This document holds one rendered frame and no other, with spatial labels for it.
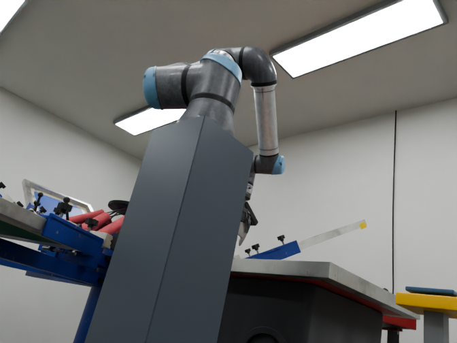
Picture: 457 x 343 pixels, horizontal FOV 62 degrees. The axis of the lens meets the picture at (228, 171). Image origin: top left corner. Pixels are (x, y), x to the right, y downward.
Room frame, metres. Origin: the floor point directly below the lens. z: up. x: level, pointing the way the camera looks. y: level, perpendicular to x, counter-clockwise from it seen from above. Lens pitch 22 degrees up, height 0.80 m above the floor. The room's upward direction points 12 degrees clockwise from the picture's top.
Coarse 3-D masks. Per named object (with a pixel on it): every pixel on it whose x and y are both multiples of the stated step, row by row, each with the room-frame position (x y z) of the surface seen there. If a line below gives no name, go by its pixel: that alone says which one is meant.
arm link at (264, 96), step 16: (256, 48) 1.06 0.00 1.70; (256, 64) 1.06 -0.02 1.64; (272, 64) 1.08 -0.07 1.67; (256, 80) 1.10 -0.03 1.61; (272, 80) 1.10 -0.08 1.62; (256, 96) 1.15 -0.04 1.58; (272, 96) 1.14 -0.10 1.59; (256, 112) 1.20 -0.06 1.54; (272, 112) 1.18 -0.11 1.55; (272, 128) 1.22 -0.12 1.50; (272, 144) 1.26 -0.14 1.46; (256, 160) 1.34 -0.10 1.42; (272, 160) 1.31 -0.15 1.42
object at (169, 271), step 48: (192, 144) 0.71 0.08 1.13; (240, 144) 0.79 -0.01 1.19; (144, 192) 0.79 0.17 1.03; (192, 192) 0.71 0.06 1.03; (240, 192) 0.81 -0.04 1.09; (144, 240) 0.76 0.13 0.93; (192, 240) 0.73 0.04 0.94; (144, 288) 0.73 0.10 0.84; (192, 288) 0.76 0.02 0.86; (96, 336) 0.80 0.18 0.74; (144, 336) 0.70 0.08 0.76; (192, 336) 0.78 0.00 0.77
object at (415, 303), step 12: (396, 300) 0.86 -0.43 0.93; (408, 300) 0.84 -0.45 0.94; (420, 300) 0.82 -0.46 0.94; (432, 300) 0.81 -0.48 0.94; (444, 300) 0.79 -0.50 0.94; (456, 300) 0.77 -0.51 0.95; (420, 312) 0.91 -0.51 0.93; (432, 312) 0.85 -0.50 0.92; (444, 312) 0.83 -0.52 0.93; (456, 312) 0.80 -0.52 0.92; (432, 324) 0.85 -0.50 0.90; (444, 324) 0.84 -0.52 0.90; (432, 336) 0.85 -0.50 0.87; (444, 336) 0.84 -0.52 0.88
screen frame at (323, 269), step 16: (240, 272) 1.09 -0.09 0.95; (256, 272) 1.03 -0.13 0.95; (272, 272) 0.99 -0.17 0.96; (288, 272) 0.96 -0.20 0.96; (304, 272) 0.92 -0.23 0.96; (320, 272) 0.89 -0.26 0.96; (336, 272) 0.89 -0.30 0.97; (352, 288) 0.95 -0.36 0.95; (368, 288) 1.01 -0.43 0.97; (384, 304) 1.09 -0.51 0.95
